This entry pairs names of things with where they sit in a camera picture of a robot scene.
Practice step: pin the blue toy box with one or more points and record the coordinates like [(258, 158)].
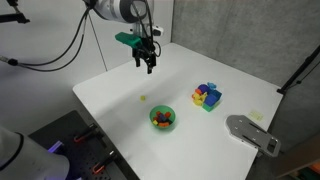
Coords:
[(212, 97)]

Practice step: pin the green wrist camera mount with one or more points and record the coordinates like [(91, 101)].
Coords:
[(128, 39)]

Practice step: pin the black orange clamp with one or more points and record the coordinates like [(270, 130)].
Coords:
[(104, 162), (85, 133)]

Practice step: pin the light blue toy piece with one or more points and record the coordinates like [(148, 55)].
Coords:
[(211, 85)]

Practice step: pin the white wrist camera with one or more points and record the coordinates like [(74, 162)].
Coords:
[(158, 30)]

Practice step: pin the black camera bracket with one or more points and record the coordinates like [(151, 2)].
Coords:
[(13, 16)]

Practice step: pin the green bowl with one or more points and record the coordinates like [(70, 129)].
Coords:
[(162, 118)]

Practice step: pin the grey metal mounting plate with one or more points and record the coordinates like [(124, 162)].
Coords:
[(251, 134)]

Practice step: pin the small red block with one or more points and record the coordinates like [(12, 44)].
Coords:
[(167, 114)]

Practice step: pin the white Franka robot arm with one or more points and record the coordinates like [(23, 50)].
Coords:
[(120, 10)]

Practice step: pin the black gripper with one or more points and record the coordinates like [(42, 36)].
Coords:
[(146, 50)]

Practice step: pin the small orange block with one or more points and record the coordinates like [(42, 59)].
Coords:
[(163, 124)]

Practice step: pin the black tripod stand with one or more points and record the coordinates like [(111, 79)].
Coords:
[(300, 71)]

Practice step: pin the green toy box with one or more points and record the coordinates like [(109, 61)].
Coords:
[(209, 107)]

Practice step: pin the small yellow block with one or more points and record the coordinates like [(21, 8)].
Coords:
[(142, 98), (155, 122)]

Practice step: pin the pale yellow sticky note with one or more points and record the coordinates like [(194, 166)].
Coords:
[(256, 115)]

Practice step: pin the orange toy piece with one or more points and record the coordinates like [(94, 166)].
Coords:
[(198, 91)]

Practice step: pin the yellow toy piece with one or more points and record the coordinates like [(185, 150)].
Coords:
[(198, 99)]

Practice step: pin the small blue block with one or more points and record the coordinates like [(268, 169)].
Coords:
[(162, 117)]

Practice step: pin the black perforated board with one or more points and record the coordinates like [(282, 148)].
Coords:
[(80, 150)]

